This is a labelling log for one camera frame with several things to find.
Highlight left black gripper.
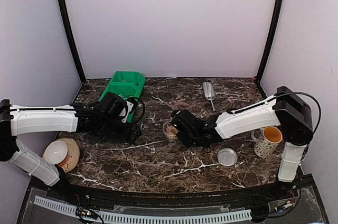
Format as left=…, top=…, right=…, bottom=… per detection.
left=99, top=117, right=142, bottom=144

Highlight clear plastic container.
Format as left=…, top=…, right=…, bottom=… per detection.
left=163, top=121, right=178, bottom=142

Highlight metal scoop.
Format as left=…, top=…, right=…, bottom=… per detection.
left=202, top=82, right=215, bottom=111

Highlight green three-compartment bin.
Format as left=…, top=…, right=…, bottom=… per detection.
left=95, top=71, right=146, bottom=127

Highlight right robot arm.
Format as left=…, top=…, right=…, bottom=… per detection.
left=171, top=86, right=318, bottom=200

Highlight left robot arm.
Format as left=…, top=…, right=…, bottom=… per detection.
left=1, top=93, right=144, bottom=201

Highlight candies in clear container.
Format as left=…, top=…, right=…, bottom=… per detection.
left=166, top=126, right=177, bottom=136

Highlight clear plastic lid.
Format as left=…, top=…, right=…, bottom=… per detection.
left=217, top=148, right=238, bottom=167

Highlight wooden slice coaster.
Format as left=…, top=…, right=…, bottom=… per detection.
left=43, top=138, right=80, bottom=173

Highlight white bowl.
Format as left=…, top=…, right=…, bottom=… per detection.
left=44, top=141, right=68, bottom=164

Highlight patterned mug yellow inside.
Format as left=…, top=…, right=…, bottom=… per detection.
left=251, top=126, right=283, bottom=158

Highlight white slotted cable duct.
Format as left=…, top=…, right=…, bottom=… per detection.
left=33, top=196, right=252, bottom=223

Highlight black front rail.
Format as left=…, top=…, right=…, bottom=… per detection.
left=29, top=173, right=312, bottom=210

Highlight left black frame post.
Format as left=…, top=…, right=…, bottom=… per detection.
left=58, top=0, right=87, bottom=84

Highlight black frame post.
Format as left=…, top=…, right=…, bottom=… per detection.
left=58, top=0, right=87, bottom=84
left=255, top=0, right=283, bottom=85

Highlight right black frame post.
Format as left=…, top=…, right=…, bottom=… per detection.
left=255, top=0, right=283, bottom=85

